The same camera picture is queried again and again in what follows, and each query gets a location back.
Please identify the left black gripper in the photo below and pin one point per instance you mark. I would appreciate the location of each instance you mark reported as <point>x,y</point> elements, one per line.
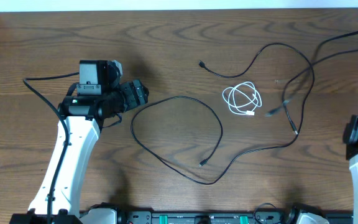
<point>132,93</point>

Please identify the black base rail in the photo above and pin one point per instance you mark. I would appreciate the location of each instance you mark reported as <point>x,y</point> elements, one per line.
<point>264,213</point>

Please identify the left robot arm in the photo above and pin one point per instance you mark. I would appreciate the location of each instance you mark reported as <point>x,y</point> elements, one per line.
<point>99,94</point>

